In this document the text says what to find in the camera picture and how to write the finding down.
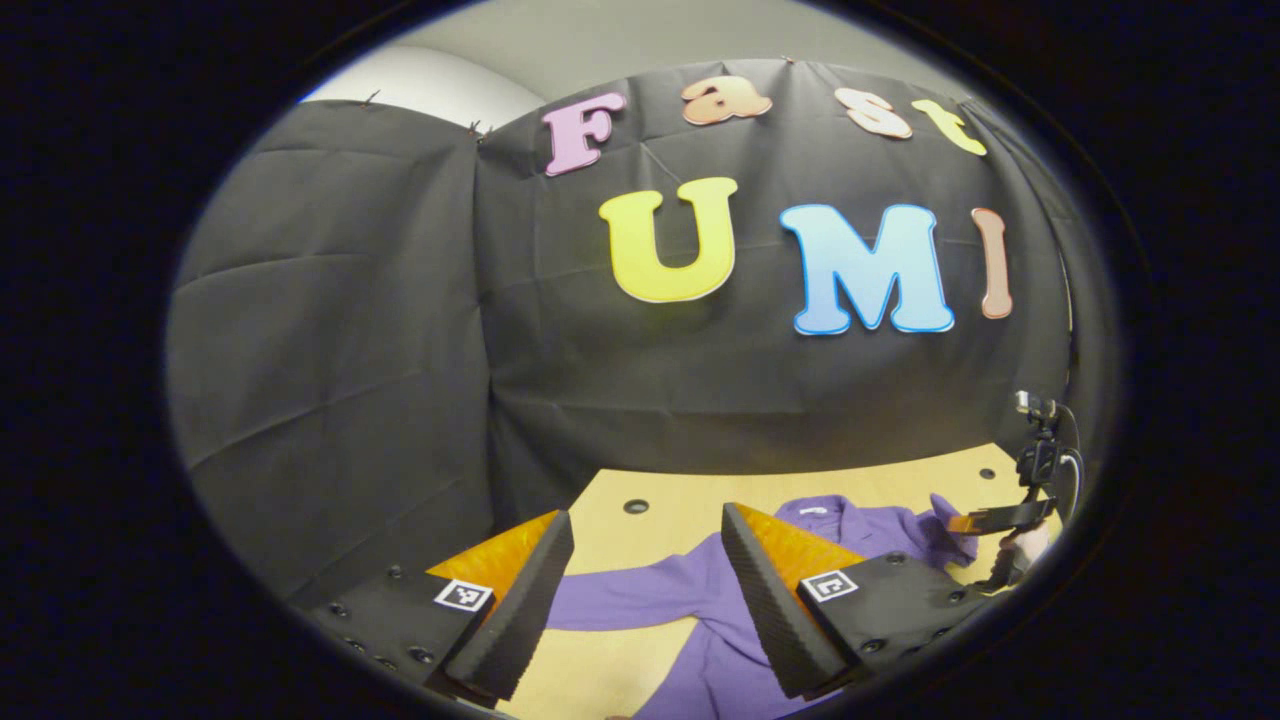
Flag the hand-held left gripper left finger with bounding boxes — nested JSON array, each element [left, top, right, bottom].
[[305, 510, 576, 706]]

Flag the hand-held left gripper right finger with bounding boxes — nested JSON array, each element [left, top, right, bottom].
[[720, 502, 991, 701]]

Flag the purple buttoned cardigan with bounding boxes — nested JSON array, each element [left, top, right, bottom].
[[545, 493, 981, 720]]

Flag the black backdrop cloth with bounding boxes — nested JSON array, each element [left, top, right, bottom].
[[165, 58, 1101, 611]]

